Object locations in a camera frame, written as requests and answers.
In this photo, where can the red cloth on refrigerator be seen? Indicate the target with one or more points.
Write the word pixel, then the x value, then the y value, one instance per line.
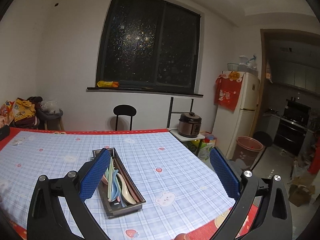
pixel 228 87

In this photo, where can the small paper card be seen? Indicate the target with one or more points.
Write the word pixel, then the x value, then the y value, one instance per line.
pixel 17 142

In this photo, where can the dark window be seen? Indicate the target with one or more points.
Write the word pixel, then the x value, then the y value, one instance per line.
pixel 150 45

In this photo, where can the black round chair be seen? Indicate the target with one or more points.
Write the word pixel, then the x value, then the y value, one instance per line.
pixel 124 110

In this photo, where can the orange snack bag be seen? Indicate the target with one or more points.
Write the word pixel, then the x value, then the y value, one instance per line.
pixel 6 114

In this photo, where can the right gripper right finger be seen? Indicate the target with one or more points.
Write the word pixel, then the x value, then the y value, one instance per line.
pixel 229 180

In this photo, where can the pink chopstick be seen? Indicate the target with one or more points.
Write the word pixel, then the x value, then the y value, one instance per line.
pixel 130 188

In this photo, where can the black metal chair frame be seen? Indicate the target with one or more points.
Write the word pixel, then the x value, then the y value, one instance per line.
pixel 179 106

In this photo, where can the cream speckled spoon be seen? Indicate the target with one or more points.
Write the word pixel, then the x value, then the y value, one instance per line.
pixel 125 191

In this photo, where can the blue chopstick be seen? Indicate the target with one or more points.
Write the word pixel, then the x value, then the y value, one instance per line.
pixel 122 200

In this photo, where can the brown rice cooker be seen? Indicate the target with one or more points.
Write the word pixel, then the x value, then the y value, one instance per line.
pixel 189 125

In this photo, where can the cardboard box on floor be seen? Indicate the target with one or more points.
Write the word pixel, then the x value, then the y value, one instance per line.
pixel 300 192

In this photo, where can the white side table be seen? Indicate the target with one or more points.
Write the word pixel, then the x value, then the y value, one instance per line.
pixel 200 138

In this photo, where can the blue spoon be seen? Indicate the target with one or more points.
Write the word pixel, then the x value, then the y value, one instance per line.
pixel 114 187

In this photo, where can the person's right hand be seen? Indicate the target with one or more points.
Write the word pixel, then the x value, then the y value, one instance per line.
pixel 182 236

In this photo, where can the white refrigerator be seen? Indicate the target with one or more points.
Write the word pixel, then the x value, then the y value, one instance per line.
pixel 229 125

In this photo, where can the black kitchen stove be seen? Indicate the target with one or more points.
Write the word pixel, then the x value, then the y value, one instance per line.
pixel 292 127

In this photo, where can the dark stool with bag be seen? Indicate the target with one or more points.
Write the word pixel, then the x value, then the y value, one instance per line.
pixel 50 111

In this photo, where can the blue plaid table mat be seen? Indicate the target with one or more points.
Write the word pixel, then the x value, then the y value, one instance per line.
pixel 181 192

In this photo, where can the light green chopstick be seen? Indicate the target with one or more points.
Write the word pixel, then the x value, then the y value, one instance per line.
pixel 110 180

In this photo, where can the stainless steel utensil tray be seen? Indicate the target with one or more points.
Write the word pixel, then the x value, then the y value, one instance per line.
pixel 115 209

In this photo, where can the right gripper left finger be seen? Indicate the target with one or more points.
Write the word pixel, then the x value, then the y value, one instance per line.
pixel 92 172

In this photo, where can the mint green spoon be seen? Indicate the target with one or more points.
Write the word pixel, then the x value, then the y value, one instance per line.
pixel 104 179

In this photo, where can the yellow packet on windowsill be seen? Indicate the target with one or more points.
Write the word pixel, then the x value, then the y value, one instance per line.
pixel 107 84

